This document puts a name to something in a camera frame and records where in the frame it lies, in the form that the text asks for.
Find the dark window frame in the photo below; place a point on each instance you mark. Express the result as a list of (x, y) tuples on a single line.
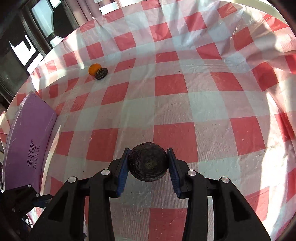
[(30, 34)]

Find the red white checkered tablecloth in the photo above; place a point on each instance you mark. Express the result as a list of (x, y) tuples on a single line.
[(185, 104)]

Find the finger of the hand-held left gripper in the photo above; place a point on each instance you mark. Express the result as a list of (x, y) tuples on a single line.
[(44, 200)]

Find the dark water chestnut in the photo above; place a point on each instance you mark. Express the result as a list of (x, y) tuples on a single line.
[(148, 162), (102, 73)]

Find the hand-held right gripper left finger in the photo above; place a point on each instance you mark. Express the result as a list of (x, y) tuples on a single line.
[(122, 173)]

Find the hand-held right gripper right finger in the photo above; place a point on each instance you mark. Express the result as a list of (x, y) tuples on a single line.
[(174, 173)]

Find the small tangerine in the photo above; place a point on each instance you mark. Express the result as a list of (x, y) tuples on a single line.
[(94, 69)]

